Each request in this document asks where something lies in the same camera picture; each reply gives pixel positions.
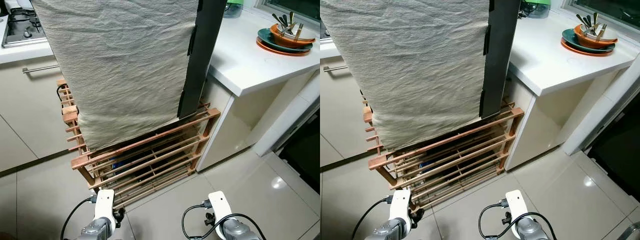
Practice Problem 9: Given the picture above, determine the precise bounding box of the wooden slatted rack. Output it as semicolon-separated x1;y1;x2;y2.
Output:
56;77;222;210
361;90;525;211

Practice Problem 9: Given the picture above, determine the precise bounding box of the dark appliance front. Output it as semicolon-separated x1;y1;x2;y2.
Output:
278;111;321;195
586;111;640;202

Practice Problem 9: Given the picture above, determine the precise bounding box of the cream drawer cabinet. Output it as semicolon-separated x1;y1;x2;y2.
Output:
0;42;87;175
320;42;382;169

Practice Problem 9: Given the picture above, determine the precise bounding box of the grey striped cloth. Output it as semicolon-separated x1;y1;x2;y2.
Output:
31;0;201;151
320;0;491;151

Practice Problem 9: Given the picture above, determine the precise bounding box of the white kitchen counter cabinet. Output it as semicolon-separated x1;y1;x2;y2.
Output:
197;4;321;174
502;6;640;172

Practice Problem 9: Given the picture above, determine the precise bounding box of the dark grey flat panel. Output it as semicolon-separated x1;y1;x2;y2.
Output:
478;0;522;120
177;0;229;120

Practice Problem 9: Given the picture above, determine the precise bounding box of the orange plate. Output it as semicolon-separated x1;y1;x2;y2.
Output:
255;38;312;57
560;39;614;57

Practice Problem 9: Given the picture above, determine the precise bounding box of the dark green plate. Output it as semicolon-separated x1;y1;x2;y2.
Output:
257;28;314;54
561;28;616;54

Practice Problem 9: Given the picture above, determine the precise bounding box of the orange bowl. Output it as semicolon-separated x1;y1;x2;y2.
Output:
269;23;317;50
573;23;619;50

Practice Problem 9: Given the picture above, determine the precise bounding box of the dark metal cutlery piece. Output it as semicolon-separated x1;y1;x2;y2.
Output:
575;13;594;34
271;13;290;34

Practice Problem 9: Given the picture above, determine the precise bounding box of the steel gas stove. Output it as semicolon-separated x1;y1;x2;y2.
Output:
1;0;49;49

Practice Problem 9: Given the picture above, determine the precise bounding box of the green lidded container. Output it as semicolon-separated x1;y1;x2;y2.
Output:
519;0;551;20
223;0;245;19

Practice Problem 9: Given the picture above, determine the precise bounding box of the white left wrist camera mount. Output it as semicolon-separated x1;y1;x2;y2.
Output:
388;188;412;232
93;188;116;234

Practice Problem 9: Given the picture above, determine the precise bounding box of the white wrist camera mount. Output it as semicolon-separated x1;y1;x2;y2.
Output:
504;189;529;224
93;188;116;234
207;190;234;227
388;188;412;232

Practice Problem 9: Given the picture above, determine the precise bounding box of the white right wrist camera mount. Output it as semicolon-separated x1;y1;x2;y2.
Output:
207;190;234;227
504;189;529;224

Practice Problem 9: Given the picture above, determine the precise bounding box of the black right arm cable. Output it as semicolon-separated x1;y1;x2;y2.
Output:
180;199;268;240
478;199;559;240

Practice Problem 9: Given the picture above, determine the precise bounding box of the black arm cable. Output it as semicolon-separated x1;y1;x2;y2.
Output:
478;199;559;240
60;196;99;240
351;195;394;240
180;199;268;240

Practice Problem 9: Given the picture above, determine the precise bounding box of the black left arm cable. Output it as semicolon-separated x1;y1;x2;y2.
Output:
60;196;99;240
351;195;394;240

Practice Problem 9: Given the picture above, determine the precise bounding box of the window frame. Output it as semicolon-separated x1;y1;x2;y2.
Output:
254;0;321;24
561;0;640;30

